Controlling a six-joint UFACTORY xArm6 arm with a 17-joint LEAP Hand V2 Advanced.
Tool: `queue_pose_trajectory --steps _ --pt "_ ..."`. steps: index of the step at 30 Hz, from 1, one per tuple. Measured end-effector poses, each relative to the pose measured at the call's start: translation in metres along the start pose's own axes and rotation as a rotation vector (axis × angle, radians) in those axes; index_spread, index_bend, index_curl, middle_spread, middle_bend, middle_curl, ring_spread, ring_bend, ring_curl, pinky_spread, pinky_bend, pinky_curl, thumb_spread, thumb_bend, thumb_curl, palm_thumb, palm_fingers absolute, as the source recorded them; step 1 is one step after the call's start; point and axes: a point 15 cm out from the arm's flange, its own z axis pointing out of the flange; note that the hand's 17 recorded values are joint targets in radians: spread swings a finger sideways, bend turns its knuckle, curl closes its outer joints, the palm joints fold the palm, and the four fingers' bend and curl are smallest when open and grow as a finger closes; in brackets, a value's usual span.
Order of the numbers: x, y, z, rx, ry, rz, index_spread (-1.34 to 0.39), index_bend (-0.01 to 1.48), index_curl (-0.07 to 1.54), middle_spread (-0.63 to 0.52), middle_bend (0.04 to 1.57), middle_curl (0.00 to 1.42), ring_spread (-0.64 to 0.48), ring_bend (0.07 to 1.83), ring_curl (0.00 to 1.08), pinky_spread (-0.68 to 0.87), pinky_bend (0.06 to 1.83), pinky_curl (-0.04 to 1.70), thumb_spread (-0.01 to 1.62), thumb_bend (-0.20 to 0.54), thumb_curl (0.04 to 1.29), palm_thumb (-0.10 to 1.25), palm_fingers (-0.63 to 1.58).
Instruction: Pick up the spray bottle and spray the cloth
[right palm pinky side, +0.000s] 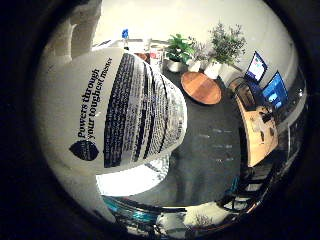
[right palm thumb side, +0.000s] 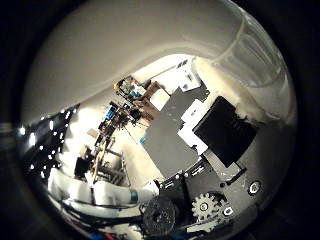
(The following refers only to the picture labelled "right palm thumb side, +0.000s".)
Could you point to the cream square box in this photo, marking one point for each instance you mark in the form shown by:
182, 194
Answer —
160, 99

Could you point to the small teal item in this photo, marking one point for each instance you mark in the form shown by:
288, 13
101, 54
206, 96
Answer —
143, 138

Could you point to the cluttered wooden shelf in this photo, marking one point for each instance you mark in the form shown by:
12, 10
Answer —
133, 90

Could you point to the cluttered equipment rack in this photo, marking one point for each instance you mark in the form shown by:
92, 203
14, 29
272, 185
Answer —
115, 116

